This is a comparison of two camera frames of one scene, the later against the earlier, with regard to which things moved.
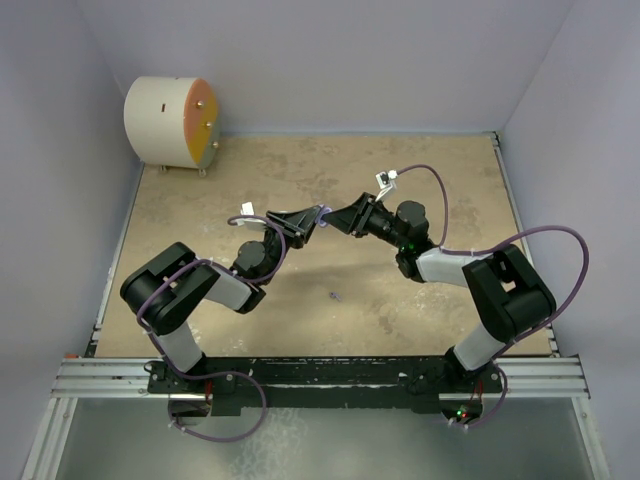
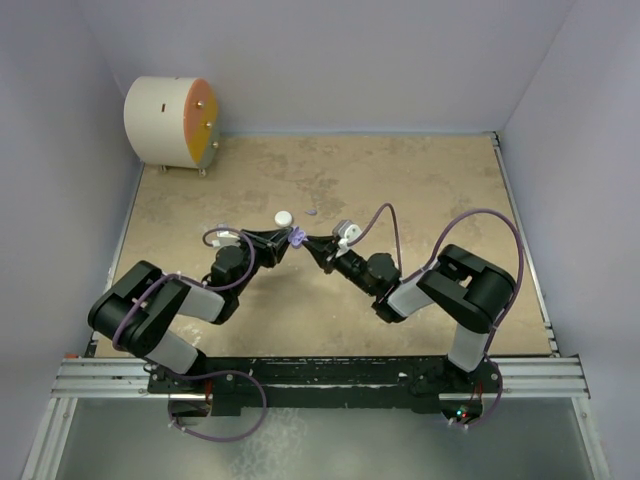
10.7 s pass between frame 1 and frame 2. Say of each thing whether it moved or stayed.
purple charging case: moved
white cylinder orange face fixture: stayed
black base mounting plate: stayed
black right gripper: moved
